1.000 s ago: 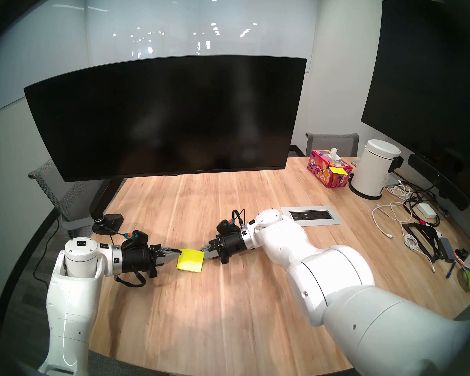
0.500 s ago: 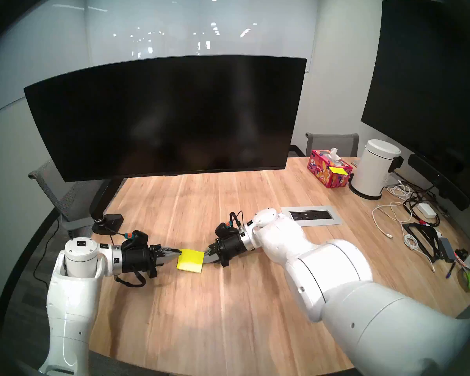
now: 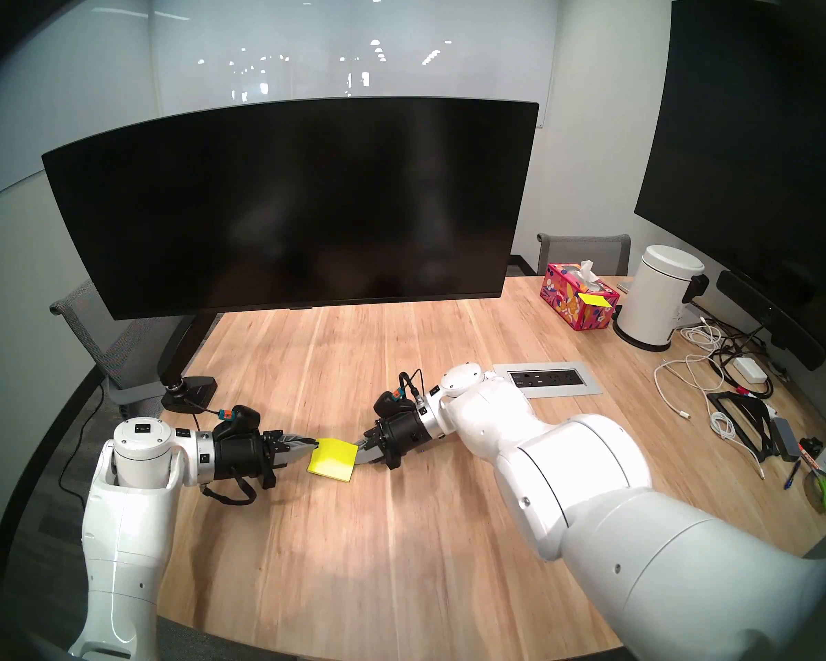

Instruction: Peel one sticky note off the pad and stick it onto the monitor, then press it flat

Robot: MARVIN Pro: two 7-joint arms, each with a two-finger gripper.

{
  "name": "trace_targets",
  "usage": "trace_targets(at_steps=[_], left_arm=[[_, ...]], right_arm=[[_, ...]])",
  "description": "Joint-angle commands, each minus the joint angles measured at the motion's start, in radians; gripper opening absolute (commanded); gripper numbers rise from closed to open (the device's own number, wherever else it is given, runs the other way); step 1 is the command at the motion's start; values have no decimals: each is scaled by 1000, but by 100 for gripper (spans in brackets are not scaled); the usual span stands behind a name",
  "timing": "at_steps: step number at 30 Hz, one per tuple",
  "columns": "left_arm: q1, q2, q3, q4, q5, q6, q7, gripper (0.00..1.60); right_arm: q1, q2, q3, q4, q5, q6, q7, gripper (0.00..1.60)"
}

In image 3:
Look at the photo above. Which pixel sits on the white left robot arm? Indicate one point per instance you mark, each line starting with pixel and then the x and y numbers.
pixel 120 529

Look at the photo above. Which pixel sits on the frosted glass wall board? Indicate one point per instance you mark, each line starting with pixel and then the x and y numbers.
pixel 316 40

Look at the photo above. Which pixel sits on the yellow note on tissue box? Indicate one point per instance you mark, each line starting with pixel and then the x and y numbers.
pixel 592 299

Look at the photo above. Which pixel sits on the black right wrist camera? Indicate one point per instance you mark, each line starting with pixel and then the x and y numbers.
pixel 389 405

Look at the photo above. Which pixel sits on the yellow sticky note pad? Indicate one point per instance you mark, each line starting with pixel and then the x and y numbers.
pixel 334 460

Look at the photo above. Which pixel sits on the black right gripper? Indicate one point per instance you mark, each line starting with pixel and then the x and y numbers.
pixel 403 438

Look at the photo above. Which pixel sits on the large black wall television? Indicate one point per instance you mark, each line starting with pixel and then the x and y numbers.
pixel 750 150

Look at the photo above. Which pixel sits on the grey table power socket panel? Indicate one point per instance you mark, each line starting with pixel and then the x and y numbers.
pixel 581 390

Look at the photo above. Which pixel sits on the white power adapter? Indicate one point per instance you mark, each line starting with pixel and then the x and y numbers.
pixel 750 369

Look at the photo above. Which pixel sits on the blue pen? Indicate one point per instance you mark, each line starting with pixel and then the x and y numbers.
pixel 791 474

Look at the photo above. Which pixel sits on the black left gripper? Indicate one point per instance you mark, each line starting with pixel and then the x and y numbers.
pixel 241 456

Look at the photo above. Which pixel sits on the grey adapter dongle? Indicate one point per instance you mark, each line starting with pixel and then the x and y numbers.
pixel 785 436

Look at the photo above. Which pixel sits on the curved black computer monitor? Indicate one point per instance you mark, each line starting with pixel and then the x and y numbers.
pixel 282 205

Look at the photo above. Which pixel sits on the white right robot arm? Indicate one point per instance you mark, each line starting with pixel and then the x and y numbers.
pixel 592 474

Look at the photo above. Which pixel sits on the grey mesh office chair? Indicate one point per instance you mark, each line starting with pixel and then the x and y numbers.
pixel 110 350
pixel 585 253

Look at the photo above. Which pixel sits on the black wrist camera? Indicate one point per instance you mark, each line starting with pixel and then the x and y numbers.
pixel 244 418
pixel 389 405

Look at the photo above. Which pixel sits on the black triangular folding stand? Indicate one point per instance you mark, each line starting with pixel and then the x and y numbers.
pixel 738 399

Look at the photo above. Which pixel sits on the black video sound bar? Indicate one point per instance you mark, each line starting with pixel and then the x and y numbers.
pixel 764 315

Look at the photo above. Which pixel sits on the red floral tissue box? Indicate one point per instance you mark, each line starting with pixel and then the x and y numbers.
pixel 571 303

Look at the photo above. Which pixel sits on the orange marker pen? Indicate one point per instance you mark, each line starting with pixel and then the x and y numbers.
pixel 809 454

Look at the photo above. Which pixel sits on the white cylindrical pedal bin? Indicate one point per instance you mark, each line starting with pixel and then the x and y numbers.
pixel 654 301

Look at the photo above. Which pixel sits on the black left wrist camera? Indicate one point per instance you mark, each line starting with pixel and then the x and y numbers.
pixel 244 418

